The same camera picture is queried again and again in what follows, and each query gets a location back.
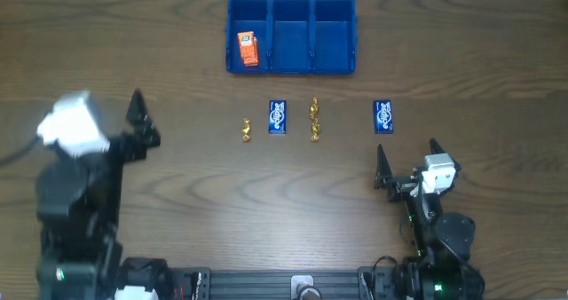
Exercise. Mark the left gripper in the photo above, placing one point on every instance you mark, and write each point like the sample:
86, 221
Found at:
128, 148

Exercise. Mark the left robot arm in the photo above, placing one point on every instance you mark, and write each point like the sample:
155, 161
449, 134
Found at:
75, 211

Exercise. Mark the blue candy pack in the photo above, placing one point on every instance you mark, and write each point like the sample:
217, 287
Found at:
277, 117
383, 117

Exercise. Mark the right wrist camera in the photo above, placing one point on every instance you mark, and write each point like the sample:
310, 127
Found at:
437, 173

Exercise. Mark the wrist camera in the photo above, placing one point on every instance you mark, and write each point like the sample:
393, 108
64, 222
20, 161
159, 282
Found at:
73, 122
437, 173

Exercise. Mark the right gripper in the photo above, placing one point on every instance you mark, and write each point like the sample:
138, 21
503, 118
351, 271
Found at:
399, 188

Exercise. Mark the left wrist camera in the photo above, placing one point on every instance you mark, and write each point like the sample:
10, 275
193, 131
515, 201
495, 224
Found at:
73, 122

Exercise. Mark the mounting rail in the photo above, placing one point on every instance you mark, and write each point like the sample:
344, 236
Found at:
257, 284

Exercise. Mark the gold candy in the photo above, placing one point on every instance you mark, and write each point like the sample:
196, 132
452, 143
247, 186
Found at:
314, 108
315, 130
246, 130

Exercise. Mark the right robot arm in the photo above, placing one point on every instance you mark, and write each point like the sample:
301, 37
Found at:
452, 238

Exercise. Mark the blue tray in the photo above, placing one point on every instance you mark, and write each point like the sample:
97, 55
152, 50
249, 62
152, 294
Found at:
290, 47

